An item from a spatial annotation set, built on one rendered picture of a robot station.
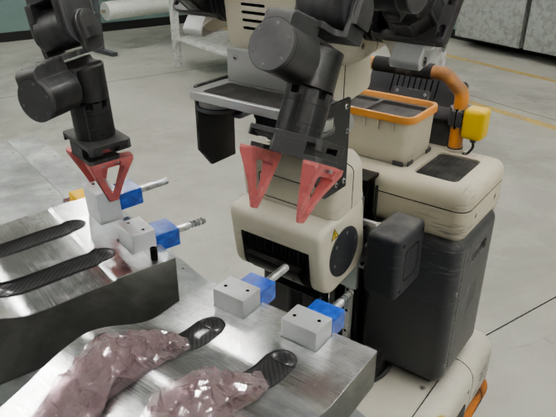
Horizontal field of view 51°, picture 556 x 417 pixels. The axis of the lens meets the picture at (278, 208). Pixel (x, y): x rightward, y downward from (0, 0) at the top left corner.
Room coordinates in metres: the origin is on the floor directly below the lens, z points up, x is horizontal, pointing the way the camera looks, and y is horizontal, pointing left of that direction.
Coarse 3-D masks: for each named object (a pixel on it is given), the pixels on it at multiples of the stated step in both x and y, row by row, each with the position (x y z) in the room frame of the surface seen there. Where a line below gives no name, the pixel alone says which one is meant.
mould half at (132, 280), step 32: (32, 224) 0.80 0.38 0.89; (96, 224) 0.79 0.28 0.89; (32, 256) 0.70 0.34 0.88; (64, 256) 0.70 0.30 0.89; (128, 256) 0.69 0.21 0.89; (160, 256) 0.69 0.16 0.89; (64, 288) 0.63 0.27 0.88; (96, 288) 0.62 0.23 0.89; (128, 288) 0.65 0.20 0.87; (160, 288) 0.68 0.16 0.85; (0, 320) 0.55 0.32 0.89; (32, 320) 0.57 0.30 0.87; (64, 320) 0.60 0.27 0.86; (96, 320) 0.62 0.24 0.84; (128, 320) 0.65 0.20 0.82; (0, 352) 0.55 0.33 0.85; (32, 352) 0.57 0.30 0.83; (0, 384) 0.54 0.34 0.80
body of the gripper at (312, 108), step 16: (288, 96) 0.67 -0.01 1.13; (304, 96) 0.66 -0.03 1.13; (320, 96) 0.67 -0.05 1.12; (288, 112) 0.66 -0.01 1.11; (304, 112) 0.65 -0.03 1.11; (320, 112) 0.66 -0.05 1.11; (256, 128) 0.66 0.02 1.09; (272, 128) 0.65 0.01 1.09; (288, 128) 0.65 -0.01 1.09; (304, 128) 0.64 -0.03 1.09; (320, 128) 0.65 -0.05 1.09; (320, 144) 0.61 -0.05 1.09
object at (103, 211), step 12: (156, 180) 0.88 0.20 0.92; (168, 180) 0.88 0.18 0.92; (84, 192) 0.82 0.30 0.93; (96, 192) 0.80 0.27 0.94; (132, 192) 0.83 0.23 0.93; (96, 204) 0.79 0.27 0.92; (108, 204) 0.80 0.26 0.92; (120, 204) 0.81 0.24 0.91; (132, 204) 0.83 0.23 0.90; (96, 216) 0.80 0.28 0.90; (108, 216) 0.80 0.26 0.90; (120, 216) 0.81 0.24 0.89
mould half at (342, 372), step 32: (160, 320) 0.60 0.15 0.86; (192, 320) 0.60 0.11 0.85; (224, 320) 0.60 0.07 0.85; (256, 320) 0.60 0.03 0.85; (64, 352) 0.49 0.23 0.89; (192, 352) 0.53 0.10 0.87; (224, 352) 0.54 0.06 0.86; (256, 352) 0.54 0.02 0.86; (320, 352) 0.54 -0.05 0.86; (352, 352) 0.54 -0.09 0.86; (32, 384) 0.46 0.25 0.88; (160, 384) 0.44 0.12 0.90; (288, 384) 0.49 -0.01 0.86; (320, 384) 0.49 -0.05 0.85; (352, 384) 0.49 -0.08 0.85; (0, 416) 0.42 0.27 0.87; (128, 416) 0.41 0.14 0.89; (256, 416) 0.41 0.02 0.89; (288, 416) 0.42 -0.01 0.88; (320, 416) 0.44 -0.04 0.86
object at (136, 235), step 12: (120, 228) 0.73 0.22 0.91; (132, 228) 0.73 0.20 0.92; (144, 228) 0.73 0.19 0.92; (156, 228) 0.75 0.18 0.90; (168, 228) 0.75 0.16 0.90; (180, 228) 0.77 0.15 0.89; (120, 240) 0.74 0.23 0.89; (132, 240) 0.70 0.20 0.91; (144, 240) 0.71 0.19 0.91; (156, 240) 0.73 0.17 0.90; (168, 240) 0.74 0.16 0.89; (132, 252) 0.71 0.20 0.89
